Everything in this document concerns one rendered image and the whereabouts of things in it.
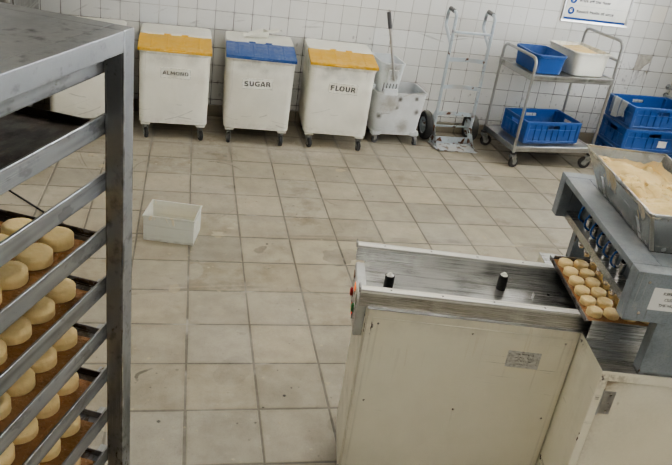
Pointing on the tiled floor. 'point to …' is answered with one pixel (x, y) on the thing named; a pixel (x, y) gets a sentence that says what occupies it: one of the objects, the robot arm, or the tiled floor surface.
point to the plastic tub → (171, 222)
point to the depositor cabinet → (608, 409)
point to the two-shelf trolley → (562, 108)
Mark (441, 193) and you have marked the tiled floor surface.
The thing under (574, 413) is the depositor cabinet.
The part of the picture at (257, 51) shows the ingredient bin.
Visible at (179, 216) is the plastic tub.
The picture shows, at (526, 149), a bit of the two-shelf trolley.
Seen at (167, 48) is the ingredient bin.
